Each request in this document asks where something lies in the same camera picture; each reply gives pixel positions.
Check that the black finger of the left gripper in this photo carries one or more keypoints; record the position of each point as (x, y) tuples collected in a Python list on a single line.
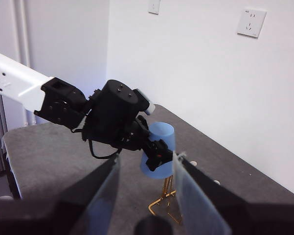
[(157, 154)]

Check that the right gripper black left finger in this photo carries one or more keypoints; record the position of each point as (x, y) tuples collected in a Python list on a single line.
[(75, 210)]

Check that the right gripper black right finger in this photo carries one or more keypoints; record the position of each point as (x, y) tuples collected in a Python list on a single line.
[(222, 213)]

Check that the blue ribbed plastic cup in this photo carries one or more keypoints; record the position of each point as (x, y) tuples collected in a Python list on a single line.
[(161, 132)]

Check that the white wall socket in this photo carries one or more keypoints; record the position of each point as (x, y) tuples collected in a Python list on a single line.
[(154, 6), (252, 23)]

